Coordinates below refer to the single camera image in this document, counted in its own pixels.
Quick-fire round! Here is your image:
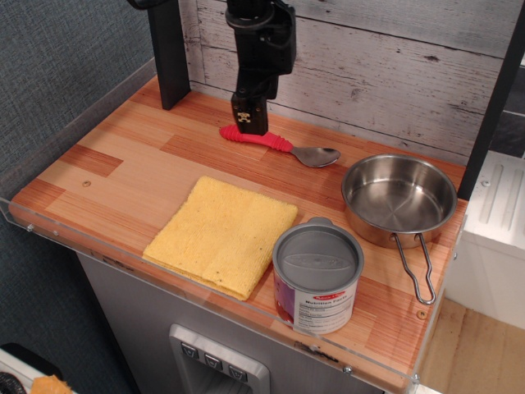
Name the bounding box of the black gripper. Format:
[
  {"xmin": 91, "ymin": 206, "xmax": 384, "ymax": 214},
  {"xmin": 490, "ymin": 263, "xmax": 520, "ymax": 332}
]
[{"xmin": 226, "ymin": 3, "xmax": 296, "ymax": 135}]

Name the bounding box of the red handled metal spoon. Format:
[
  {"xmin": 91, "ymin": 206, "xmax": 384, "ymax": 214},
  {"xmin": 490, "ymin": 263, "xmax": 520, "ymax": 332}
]
[{"xmin": 219, "ymin": 125, "xmax": 340, "ymax": 168}]

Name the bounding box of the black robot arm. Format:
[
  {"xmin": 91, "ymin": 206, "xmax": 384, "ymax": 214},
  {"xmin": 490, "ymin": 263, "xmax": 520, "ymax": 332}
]
[{"xmin": 226, "ymin": 1, "xmax": 296, "ymax": 135}]

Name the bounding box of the yellow folded cloth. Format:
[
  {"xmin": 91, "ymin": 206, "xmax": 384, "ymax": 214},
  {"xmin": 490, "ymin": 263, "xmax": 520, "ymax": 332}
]
[{"xmin": 143, "ymin": 176, "xmax": 298, "ymax": 301}]

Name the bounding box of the toy tin can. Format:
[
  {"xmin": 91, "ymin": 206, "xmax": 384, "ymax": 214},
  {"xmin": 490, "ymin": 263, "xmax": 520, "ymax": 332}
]
[{"xmin": 272, "ymin": 218, "xmax": 364, "ymax": 335}]

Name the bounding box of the grey toy fridge cabinet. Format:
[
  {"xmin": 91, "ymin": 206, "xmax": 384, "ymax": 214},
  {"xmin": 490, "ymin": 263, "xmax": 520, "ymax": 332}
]
[{"xmin": 79, "ymin": 254, "xmax": 381, "ymax": 393}]

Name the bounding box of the clear acrylic table guard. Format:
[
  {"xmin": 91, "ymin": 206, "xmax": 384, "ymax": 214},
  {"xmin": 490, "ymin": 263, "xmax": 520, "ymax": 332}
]
[{"xmin": 0, "ymin": 61, "xmax": 468, "ymax": 391}]

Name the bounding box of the silver dispenser button panel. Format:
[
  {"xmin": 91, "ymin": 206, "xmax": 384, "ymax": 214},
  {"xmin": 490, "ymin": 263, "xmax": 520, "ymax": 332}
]
[{"xmin": 169, "ymin": 323, "xmax": 271, "ymax": 393}]

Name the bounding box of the white toy appliance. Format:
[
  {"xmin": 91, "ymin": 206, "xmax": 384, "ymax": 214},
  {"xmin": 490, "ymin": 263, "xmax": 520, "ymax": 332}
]
[{"xmin": 445, "ymin": 152, "xmax": 524, "ymax": 328}]

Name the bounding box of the black left frame post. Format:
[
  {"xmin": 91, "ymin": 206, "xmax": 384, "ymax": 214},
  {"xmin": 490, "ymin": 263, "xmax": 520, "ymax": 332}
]
[{"xmin": 148, "ymin": 1, "xmax": 190, "ymax": 110}]

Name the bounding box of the black frame post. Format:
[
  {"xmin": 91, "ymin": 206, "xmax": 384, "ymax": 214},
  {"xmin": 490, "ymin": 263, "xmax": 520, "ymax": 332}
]
[
  {"xmin": 458, "ymin": 2, "xmax": 524, "ymax": 200},
  {"xmin": 148, "ymin": 1, "xmax": 190, "ymax": 110}
]

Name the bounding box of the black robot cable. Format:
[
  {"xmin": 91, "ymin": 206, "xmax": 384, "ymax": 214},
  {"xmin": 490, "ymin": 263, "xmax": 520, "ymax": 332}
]
[{"xmin": 126, "ymin": 0, "xmax": 173, "ymax": 11}]

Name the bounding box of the steel pan with wire handle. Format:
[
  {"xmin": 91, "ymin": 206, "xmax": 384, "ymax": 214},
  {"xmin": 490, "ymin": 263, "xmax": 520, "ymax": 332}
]
[{"xmin": 341, "ymin": 153, "xmax": 458, "ymax": 305}]

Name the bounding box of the black right frame post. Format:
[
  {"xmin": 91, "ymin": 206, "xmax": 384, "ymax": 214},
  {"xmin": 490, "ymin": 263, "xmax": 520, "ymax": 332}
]
[{"xmin": 458, "ymin": 2, "xmax": 524, "ymax": 200}]

